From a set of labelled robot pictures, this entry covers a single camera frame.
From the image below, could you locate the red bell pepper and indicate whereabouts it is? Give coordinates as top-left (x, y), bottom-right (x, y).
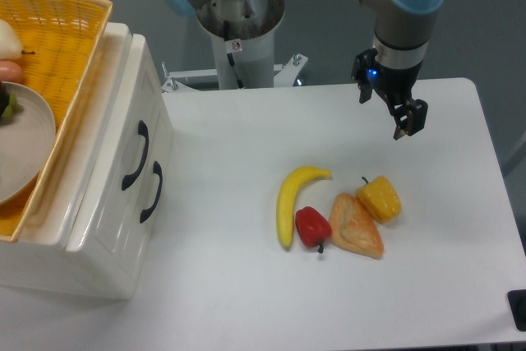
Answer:
top-left (295, 206), bottom-right (332, 254)

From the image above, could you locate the yellow banana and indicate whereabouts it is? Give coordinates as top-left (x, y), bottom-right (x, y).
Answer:
top-left (275, 166), bottom-right (332, 251)

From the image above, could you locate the black top drawer handle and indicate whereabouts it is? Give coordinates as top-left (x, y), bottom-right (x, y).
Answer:
top-left (121, 119), bottom-right (150, 191)

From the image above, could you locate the pink sausage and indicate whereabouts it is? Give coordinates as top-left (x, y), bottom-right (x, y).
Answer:
top-left (0, 60), bottom-right (24, 83)

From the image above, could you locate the white drawer cabinet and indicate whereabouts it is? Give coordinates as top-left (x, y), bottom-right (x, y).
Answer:
top-left (1, 23), bottom-right (173, 299)

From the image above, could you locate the black corner object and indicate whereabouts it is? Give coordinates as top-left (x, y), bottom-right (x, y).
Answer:
top-left (507, 289), bottom-right (526, 332)

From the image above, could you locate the black drawer handle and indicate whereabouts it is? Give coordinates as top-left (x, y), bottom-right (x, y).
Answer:
top-left (140, 160), bottom-right (164, 224)
top-left (121, 119), bottom-right (150, 191)

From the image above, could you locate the black lower drawer handle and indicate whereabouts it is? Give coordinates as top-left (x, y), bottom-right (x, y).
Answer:
top-left (140, 160), bottom-right (164, 224)

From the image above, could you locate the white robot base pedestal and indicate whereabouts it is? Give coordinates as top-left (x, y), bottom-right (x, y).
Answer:
top-left (196, 0), bottom-right (284, 90)

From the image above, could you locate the yellow bell pepper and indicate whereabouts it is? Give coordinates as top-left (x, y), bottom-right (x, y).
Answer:
top-left (356, 175), bottom-right (402, 224)

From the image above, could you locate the white drawer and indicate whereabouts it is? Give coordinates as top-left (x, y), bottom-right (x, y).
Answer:
top-left (67, 35), bottom-right (173, 273)

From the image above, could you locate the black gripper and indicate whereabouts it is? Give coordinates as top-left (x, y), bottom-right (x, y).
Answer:
top-left (352, 48), bottom-right (428, 140)

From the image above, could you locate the yellow woven basket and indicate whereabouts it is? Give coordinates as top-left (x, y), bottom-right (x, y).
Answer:
top-left (1, 0), bottom-right (113, 242)

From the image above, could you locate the grey plate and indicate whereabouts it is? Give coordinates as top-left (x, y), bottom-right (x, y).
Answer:
top-left (1, 82), bottom-right (56, 203)

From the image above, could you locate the white pear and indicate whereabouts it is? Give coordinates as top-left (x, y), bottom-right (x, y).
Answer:
top-left (0, 20), bottom-right (35, 61)

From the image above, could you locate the triangular pastry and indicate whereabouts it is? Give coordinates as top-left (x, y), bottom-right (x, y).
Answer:
top-left (329, 192), bottom-right (384, 260)

